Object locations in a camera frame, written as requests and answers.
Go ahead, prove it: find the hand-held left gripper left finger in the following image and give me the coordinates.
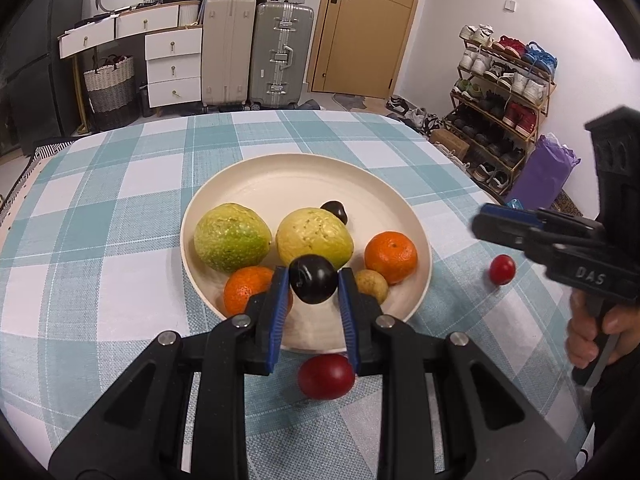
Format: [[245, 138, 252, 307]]
[[47, 266, 293, 480]]

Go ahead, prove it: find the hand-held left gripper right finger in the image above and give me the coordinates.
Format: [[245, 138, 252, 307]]
[[337, 267, 593, 480]]

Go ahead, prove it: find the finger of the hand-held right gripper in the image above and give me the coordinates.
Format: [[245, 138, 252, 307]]
[[472, 215, 567, 266], [486, 203, 606, 241]]

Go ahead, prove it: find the small tan round fruit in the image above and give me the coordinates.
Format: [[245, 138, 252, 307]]
[[354, 269, 390, 306]]

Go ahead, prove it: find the orange mandarin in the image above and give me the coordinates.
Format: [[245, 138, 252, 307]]
[[223, 266, 294, 317], [364, 231, 419, 286]]

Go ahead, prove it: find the dark purple plum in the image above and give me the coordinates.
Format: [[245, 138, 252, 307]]
[[320, 200, 349, 226], [288, 254, 339, 306]]

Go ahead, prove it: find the green-yellow guava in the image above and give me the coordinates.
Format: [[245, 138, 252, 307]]
[[193, 202, 273, 274]]

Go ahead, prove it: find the cream round plate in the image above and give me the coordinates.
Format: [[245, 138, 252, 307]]
[[180, 155, 432, 352]]

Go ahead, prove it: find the person's right forearm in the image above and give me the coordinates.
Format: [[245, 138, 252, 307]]
[[590, 332, 640, 466]]

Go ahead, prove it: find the person's right hand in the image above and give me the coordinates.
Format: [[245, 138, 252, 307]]
[[566, 291, 640, 367]]

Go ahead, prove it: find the small red cherry tomato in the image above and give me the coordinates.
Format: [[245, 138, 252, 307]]
[[489, 254, 517, 286]]

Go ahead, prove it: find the purple bag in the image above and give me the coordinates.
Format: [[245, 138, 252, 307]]
[[507, 134, 581, 209]]

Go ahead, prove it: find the patterned doormat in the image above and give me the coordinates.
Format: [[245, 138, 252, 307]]
[[552, 189, 585, 217]]

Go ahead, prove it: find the yellow guava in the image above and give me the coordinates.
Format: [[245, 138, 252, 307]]
[[275, 208, 355, 271]]

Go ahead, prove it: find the collection of assorted shoes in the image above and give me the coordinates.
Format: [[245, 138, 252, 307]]
[[445, 24, 558, 191]]

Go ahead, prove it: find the cardboard box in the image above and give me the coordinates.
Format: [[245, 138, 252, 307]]
[[430, 129, 471, 160]]

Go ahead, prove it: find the wooden shoe rack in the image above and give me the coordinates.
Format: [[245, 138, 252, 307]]
[[442, 42, 557, 196]]

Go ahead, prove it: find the teal white checked tablecloth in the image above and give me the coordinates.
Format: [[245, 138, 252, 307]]
[[0, 109, 593, 480]]

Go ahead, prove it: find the grey floor mat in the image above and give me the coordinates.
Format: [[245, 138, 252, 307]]
[[332, 93, 367, 111]]

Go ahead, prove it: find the wooden door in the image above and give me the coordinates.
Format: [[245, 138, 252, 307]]
[[306, 0, 427, 100]]

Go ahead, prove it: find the silver suitcase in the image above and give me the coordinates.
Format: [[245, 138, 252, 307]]
[[248, 1, 316, 109]]

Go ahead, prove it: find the white drawer dresser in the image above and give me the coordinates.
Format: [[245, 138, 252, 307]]
[[57, 1, 203, 111]]

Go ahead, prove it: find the beige suitcase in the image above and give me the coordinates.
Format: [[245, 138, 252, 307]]
[[201, 0, 257, 111]]

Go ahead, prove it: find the woven laundry basket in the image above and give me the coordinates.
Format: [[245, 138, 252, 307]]
[[83, 54, 140, 130]]

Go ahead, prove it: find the patterned floor rug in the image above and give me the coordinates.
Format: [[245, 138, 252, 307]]
[[0, 140, 76, 231]]

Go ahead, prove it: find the black refrigerator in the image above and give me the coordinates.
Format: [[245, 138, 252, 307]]
[[47, 0, 93, 136]]

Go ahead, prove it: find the dark glass cabinet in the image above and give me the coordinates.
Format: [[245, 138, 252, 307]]
[[0, 20, 51, 161]]

